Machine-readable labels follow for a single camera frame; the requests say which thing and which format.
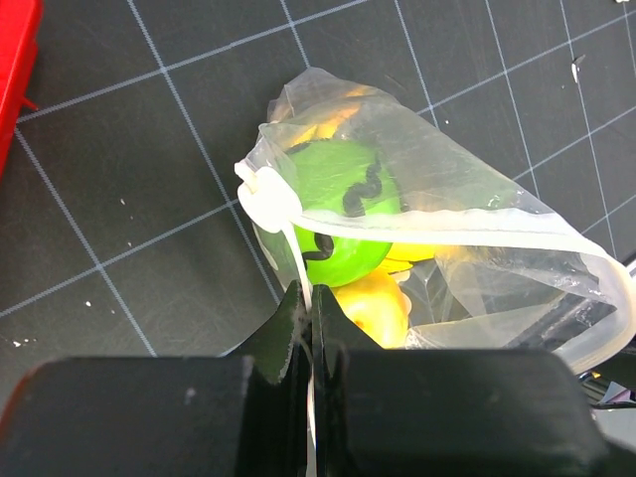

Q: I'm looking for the polka dot zip bag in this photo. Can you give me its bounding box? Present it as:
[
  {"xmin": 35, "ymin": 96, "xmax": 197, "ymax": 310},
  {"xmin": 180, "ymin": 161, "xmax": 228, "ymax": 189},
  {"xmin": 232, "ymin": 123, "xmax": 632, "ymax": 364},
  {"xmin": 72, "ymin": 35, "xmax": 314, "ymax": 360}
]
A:
[{"xmin": 235, "ymin": 68, "xmax": 635, "ymax": 372}]

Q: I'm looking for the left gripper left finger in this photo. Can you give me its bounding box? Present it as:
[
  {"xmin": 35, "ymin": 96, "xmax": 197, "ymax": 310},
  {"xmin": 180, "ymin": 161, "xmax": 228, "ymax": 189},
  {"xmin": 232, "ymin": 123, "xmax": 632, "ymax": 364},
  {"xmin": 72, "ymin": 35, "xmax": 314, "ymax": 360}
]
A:
[{"xmin": 1, "ymin": 283, "xmax": 309, "ymax": 476}]

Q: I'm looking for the small striped watermelon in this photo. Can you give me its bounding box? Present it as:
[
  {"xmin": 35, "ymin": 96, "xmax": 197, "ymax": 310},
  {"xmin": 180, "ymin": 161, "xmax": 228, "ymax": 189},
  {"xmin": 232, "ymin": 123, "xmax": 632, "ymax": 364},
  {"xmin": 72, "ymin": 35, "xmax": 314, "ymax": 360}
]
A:
[{"xmin": 287, "ymin": 139, "xmax": 401, "ymax": 287}]

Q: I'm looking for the yellow banana bunch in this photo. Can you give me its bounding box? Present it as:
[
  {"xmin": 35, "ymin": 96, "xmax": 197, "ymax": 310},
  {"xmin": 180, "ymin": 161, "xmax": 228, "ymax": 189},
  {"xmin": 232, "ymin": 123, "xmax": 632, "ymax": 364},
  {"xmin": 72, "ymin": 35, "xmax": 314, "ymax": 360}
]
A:
[{"xmin": 282, "ymin": 85, "xmax": 378, "ymax": 150}]

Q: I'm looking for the black grid mat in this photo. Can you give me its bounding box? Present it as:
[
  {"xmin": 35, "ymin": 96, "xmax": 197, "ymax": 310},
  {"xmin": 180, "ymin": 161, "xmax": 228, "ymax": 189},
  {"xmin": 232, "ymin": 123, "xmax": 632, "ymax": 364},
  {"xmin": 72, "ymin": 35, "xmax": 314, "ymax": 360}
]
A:
[{"xmin": 1, "ymin": 1, "xmax": 635, "ymax": 397}]

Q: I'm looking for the red plastic tray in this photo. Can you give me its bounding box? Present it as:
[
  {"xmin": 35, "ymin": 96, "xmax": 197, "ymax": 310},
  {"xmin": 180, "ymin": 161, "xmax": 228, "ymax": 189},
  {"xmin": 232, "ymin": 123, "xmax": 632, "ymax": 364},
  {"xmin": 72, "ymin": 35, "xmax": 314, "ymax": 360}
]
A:
[{"xmin": 0, "ymin": 0, "xmax": 44, "ymax": 171}]

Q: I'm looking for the yellow orange round fruit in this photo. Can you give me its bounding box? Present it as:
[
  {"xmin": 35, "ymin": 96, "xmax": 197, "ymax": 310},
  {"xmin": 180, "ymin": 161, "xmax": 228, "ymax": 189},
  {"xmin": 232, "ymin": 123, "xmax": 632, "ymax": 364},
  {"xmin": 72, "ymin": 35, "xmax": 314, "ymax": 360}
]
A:
[{"xmin": 332, "ymin": 271, "xmax": 410, "ymax": 349}]

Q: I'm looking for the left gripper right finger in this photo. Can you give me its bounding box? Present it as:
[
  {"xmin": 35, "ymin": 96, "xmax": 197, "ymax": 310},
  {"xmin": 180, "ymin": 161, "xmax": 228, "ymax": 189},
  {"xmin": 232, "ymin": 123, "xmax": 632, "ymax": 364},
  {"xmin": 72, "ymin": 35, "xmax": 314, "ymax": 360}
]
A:
[{"xmin": 311, "ymin": 285, "xmax": 611, "ymax": 476}]

